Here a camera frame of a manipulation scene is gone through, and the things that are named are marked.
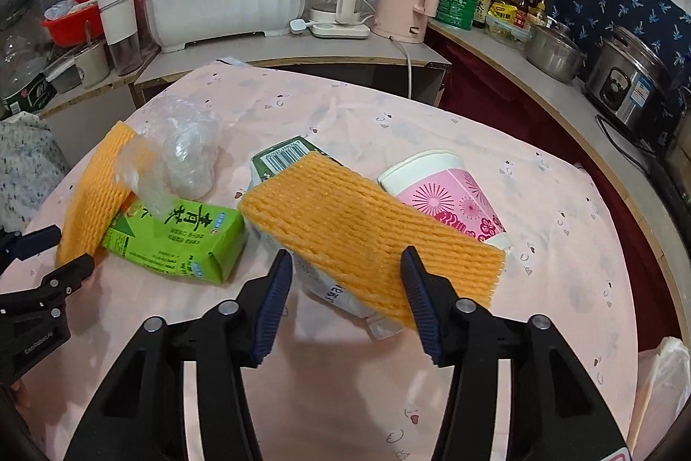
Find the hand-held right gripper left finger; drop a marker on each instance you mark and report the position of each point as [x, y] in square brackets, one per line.
[272, 310]

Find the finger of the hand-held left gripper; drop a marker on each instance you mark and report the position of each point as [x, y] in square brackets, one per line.
[32, 240]
[59, 280]

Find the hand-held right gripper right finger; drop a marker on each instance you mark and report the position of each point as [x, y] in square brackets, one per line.
[424, 310]

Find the small orange foam net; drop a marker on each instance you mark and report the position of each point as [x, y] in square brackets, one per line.
[89, 191]

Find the pink paper cup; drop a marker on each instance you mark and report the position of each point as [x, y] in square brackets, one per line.
[453, 202]

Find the large orange foam net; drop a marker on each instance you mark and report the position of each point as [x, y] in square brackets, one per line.
[345, 223]

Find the green tea carton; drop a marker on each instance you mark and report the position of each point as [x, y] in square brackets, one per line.
[173, 239]

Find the white green barcode carton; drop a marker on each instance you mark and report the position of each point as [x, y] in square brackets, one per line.
[280, 158]

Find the clear plastic bag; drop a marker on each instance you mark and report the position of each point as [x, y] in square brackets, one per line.
[189, 153]

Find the white lined trash bin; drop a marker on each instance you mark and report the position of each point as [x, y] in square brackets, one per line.
[666, 374]

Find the floral blanket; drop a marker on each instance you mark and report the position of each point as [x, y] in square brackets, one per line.
[27, 158]

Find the dark green tin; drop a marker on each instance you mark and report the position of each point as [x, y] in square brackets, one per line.
[27, 96]

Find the clear glass jar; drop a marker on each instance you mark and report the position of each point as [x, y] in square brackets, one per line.
[21, 56]

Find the white mug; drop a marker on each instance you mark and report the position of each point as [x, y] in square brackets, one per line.
[92, 64]

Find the pink printed tablecloth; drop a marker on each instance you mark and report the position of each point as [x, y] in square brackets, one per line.
[324, 115]

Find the red plastic basin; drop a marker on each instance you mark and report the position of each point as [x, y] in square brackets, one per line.
[70, 31]

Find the dark red curtain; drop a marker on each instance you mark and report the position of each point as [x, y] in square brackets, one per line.
[513, 115]

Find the small white bowl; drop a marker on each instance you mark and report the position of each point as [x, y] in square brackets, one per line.
[62, 10]

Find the curved grey counter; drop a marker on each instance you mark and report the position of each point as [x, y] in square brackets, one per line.
[513, 77]

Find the white tumbler cup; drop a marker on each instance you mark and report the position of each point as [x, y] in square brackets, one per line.
[119, 7]

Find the white power plug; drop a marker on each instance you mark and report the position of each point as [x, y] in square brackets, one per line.
[299, 26]

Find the small steel pot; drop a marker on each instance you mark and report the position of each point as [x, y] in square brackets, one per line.
[553, 56]

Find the clear food container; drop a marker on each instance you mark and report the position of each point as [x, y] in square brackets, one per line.
[507, 34]

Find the steel rice cooker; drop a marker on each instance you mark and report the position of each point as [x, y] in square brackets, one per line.
[626, 83]

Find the dark sauce jar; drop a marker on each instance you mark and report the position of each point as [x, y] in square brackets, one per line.
[482, 10]

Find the large steel steamer pot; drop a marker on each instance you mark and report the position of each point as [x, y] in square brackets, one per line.
[681, 142]

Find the yellow lidded jar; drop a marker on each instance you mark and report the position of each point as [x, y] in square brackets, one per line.
[502, 10]

